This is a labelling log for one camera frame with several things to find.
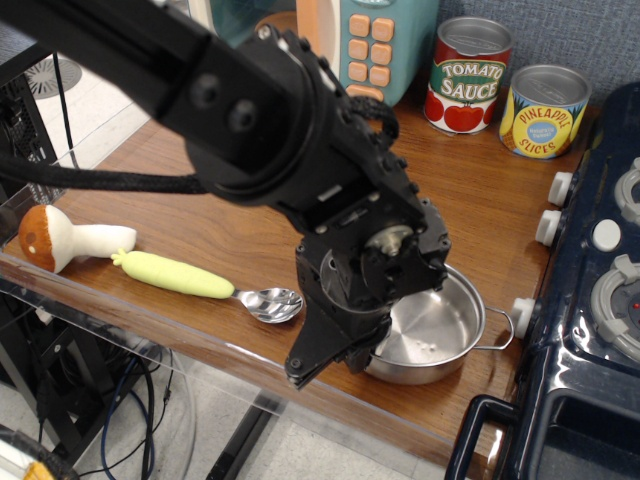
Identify teal toy microwave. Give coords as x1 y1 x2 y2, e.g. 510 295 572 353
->
187 0 440 106

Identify black side table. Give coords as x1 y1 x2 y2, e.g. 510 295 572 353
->
1 24 71 455

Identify clear acrylic table guard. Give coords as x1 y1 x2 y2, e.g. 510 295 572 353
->
0 144 454 480

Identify silver steel pot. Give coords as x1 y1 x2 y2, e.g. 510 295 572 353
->
365 266 515 386

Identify plush mushroom toy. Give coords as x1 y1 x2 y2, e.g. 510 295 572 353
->
18 205 137 273

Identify tomato sauce can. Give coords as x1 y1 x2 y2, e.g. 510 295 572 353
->
424 16 514 134

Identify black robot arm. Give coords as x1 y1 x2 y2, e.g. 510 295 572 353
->
1 1 450 388

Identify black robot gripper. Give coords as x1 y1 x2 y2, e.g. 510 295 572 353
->
284 179 450 389

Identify spoon with green handle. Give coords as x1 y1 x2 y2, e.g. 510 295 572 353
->
111 249 304 324

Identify black cable bundle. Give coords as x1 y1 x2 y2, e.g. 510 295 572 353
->
29 344 176 480

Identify dark blue toy stove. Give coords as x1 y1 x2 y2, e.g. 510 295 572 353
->
446 83 639 479

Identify pineapple slices can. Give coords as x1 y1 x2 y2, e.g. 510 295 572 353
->
499 64 592 160

